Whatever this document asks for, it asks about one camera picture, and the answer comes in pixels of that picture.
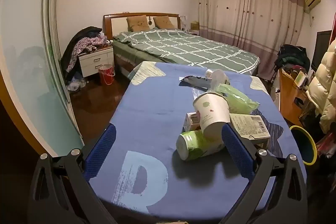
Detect cream puffer jacket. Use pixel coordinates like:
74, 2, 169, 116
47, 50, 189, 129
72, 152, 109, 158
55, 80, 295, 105
306, 39, 336, 134

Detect red bucket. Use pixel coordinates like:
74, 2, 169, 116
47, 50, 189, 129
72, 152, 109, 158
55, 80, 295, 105
99, 64, 115, 85

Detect small beige carton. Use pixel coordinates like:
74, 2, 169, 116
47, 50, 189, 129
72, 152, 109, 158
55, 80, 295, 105
183, 112, 202, 132

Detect beige and mauve curtain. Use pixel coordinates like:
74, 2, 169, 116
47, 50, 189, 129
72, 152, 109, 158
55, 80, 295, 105
197, 0, 306, 81

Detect wooden desk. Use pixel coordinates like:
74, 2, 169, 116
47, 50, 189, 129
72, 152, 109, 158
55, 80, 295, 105
278, 68, 315, 127

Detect green plastic bag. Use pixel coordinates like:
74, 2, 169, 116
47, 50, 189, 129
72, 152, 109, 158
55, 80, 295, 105
217, 84, 260, 115

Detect dark trash bin yellow rim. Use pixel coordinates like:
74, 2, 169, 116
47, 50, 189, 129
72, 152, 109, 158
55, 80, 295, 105
289, 126, 317, 165

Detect pile of dark clothes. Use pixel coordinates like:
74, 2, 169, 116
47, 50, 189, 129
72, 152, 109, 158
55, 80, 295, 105
274, 44, 311, 72

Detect white wooden nightstand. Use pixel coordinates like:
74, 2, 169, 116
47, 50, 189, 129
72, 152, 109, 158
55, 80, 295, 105
78, 46, 114, 79

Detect blue printed tablecloth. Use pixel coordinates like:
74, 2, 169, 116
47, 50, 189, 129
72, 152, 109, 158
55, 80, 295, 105
85, 61, 307, 216

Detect black television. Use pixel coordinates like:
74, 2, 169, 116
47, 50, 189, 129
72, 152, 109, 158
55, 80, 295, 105
311, 30, 332, 72

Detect clear plastic yogurt cup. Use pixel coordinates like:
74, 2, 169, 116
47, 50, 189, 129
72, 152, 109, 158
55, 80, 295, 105
205, 69, 231, 89

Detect desk calendar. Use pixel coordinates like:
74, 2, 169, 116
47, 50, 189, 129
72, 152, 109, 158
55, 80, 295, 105
294, 70, 307, 88

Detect green lidded plastic jar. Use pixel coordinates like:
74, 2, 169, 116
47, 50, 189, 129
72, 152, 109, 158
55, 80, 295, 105
176, 130, 226, 161

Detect white blue squeeze tube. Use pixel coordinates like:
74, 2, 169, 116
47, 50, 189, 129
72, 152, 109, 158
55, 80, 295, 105
179, 75, 213, 88

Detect green checked quilt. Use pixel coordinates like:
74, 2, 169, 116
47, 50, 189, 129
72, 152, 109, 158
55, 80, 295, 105
113, 29, 260, 74

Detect wooden bed with headboard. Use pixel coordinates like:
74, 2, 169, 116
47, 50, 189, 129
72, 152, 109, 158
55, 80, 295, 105
102, 13, 260, 76

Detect frosted glass wardrobe door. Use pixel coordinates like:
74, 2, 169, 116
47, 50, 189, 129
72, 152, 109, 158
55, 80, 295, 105
0, 0, 86, 159

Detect plastic bags on floor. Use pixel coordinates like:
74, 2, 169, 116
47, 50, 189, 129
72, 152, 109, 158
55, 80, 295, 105
67, 77, 87, 92

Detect pile of clothes on nightstand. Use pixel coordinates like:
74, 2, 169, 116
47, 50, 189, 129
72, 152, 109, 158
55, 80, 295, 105
61, 26, 113, 80

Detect white paper cup green print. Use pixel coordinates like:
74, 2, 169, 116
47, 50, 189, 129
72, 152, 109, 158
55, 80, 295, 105
193, 91, 231, 141

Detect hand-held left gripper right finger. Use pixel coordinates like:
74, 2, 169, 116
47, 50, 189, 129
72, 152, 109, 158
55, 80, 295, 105
221, 123, 309, 224

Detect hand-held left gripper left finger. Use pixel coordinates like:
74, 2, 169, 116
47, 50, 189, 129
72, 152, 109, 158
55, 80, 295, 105
28, 124, 117, 224

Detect white box with printed label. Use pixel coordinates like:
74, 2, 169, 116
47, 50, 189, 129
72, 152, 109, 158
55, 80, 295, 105
230, 113, 271, 148

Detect brown pillow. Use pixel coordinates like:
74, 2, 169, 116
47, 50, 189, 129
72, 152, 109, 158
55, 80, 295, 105
153, 16, 175, 29
126, 15, 151, 32

